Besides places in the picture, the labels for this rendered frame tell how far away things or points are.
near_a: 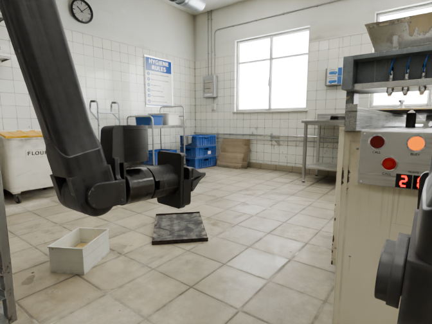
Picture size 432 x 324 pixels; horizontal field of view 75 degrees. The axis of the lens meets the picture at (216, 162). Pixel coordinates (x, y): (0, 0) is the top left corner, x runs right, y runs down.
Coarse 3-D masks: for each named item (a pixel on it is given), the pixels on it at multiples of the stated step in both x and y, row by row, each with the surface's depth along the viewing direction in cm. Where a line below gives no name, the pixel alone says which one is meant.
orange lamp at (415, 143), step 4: (412, 140) 66; (416, 140) 66; (420, 140) 65; (408, 144) 67; (412, 144) 66; (416, 144) 66; (420, 144) 65; (424, 144) 65; (412, 148) 66; (416, 148) 66; (420, 148) 65
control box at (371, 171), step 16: (368, 144) 72; (384, 144) 70; (400, 144) 68; (368, 160) 72; (400, 160) 68; (416, 160) 66; (368, 176) 73; (384, 176) 71; (400, 176) 68; (416, 176) 66
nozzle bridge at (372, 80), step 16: (416, 48) 121; (352, 64) 137; (368, 64) 140; (384, 64) 136; (400, 64) 132; (416, 64) 128; (352, 80) 138; (368, 80) 141; (384, 80) 136; (400, 80) 129; (416, 80) 125; (352, 96) 148
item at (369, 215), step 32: (384, 128) 97; (416, 128) 97; (352, 160) 78; (352, 192) 79; (384, 192) 74; (416, 192) 70; (352, 224) 80; (384, 224) 75; (352, 256) 81; (352, 288) 82; (352, 320) 83; (384, 320) 77
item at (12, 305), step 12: (0, 168) 98; (0, 180) 98; (0, 192) 99; (0, 204) 99; (0, 216) 99; (0, 228) 99; (0, 240) 100; (0, 252) 100; (0, 264) 101; (0, 276) 102; (12, 276) 104; (12, 288) 104; (12, 300) 104; (12, 312) 105
